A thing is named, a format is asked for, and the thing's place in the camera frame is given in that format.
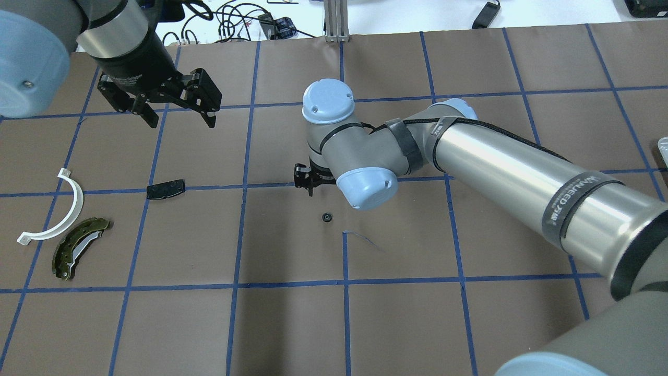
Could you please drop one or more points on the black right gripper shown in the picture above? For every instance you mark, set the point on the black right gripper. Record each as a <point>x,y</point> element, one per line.
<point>306,179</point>

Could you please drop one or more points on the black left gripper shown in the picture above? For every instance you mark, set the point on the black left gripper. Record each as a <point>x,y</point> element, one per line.
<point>136,64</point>

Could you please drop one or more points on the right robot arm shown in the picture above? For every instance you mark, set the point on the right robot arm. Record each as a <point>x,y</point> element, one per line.
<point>439,281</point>

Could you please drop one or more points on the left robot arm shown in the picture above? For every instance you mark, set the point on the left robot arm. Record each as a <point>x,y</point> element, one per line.
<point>38,38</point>

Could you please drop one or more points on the black brake pad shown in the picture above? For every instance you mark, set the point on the black brake pad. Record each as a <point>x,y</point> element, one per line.
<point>165,190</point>

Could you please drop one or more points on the olive green brake shoe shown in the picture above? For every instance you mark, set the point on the olive green brake shoe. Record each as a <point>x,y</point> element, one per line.
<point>75,243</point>

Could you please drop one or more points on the black power adapter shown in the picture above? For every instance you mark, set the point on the black power adapter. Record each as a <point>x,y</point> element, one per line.
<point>486,15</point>

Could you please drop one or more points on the aluminium frame post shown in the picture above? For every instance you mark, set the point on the aluminium frame post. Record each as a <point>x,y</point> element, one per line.
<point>336,21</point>

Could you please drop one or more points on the white curved plastic bracket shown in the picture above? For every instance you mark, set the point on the white curved plastic bracket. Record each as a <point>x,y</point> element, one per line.
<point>78,201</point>

